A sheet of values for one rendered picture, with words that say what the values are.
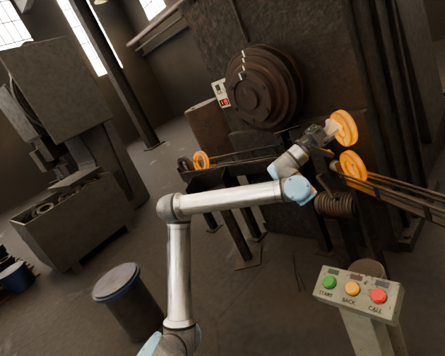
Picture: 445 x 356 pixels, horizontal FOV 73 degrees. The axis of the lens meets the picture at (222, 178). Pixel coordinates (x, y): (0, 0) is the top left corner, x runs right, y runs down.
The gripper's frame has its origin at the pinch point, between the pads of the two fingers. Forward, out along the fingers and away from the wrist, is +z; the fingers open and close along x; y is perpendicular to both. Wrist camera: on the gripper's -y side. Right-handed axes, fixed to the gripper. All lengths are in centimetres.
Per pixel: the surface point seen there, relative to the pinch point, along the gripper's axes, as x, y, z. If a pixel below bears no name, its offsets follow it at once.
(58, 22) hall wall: 1071, 429, -194
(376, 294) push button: -55, -21, -39
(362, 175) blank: -7.3, -21.0, -7.3
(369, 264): -35, -32, -32
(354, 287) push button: -50, -20, -42
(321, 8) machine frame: 25, 38, 30
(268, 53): 35, 38, 2
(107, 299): 38, -9, -154
